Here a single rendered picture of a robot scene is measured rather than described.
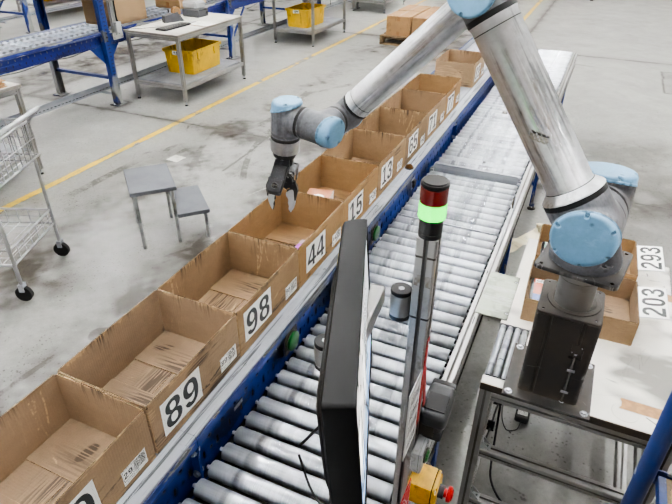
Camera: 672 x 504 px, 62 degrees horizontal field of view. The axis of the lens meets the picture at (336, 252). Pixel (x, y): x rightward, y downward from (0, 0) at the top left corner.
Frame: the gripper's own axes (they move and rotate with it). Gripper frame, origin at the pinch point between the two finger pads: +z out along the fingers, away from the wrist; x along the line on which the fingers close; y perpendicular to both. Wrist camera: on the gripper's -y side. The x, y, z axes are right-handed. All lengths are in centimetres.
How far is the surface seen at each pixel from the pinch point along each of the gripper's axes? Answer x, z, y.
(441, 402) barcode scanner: -55, 1, -63
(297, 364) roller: -14, 43, -26
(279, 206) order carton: 11, 29, 43
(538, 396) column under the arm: -91, 34, -27
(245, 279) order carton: 12.5, 33.9, -0.3
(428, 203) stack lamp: -42, -52, -64
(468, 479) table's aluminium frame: -81, 85, -28
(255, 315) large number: 0.0, 21.1, -29.0
